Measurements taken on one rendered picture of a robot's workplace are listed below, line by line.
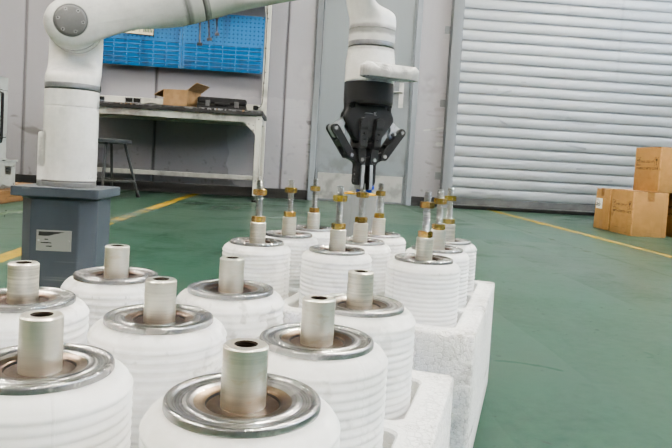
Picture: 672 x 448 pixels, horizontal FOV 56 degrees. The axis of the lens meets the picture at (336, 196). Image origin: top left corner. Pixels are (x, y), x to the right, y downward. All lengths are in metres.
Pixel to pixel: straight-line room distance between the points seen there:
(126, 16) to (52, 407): 0.93
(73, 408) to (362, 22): 0.73
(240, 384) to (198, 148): 5.88
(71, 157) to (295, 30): 5.13
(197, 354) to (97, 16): 0.84
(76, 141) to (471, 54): 5.39
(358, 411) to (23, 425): 0.18
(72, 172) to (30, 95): 5.42
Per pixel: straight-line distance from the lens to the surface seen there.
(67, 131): 1.20
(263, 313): 0.55
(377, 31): 0.95
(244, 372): 0.31
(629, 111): 6.85
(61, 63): 1.26
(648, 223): 4.68
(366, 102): 0.94
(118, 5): 1.20
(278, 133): 6.11
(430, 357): 0.78
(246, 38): 6.09
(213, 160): 6.15
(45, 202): 1.19
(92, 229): 1.19
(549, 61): 6.56
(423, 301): 0.80
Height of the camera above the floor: 0.37
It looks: 3 degrees down
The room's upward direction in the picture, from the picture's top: 3 degrees clockwise
